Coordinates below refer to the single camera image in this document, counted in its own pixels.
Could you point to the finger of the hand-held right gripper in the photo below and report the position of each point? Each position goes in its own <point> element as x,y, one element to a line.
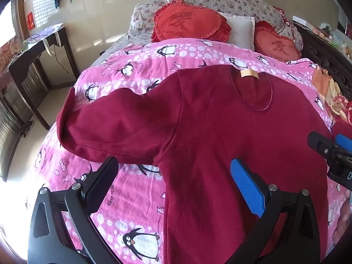
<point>343,141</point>
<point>319,143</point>

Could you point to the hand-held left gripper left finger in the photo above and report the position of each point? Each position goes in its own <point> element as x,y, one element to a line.
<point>99,184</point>

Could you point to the purple gift bag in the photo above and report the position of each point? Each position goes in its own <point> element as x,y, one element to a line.
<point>41,33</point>

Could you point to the dark red sweater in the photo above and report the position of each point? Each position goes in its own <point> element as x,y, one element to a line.
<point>220,132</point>

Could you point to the small floral pillow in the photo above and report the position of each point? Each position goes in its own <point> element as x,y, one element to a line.
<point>143,13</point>

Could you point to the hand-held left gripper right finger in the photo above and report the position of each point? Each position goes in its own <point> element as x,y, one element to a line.
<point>246,187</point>

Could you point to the pink penguin print blanket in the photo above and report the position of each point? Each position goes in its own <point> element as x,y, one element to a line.
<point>192,51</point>

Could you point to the large floral pillow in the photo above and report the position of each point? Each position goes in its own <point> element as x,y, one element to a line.
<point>233,0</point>

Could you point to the dark wooden desk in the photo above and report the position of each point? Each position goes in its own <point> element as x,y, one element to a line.
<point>35,57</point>

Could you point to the dark carved wooden headboard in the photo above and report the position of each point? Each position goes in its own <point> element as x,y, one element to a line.
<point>316,52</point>

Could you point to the white pillow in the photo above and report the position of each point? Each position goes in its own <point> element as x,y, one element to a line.
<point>242,30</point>

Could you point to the white box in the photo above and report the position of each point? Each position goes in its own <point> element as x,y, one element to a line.
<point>301,22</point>

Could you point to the small red heart pillow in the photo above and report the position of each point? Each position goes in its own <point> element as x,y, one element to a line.
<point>275,45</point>

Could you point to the red paper wall sign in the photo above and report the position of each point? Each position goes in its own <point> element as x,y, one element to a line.
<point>31,20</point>

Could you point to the large red heart pillow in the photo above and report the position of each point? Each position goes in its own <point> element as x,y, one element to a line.
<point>187,22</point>

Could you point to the dark slatted cabinet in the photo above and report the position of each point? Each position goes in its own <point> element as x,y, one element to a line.
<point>13,121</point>

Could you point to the grey floral bed sheet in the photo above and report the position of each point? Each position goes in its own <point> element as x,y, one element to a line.
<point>121,45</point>

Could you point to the orange floral cloth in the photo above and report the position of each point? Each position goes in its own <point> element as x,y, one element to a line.
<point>327,88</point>

